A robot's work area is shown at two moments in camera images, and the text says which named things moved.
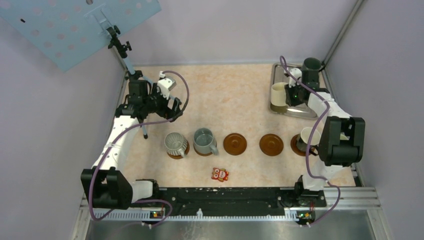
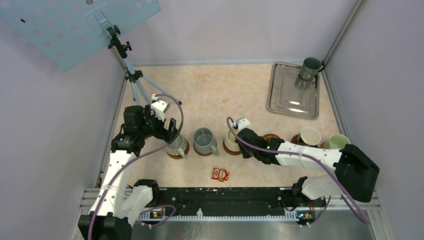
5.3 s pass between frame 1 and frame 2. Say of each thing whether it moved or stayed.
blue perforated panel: stayed
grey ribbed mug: stayed
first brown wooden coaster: stayed
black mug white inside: stayed
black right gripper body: moved
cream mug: moved
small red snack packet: stayed
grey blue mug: stayed
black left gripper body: moved
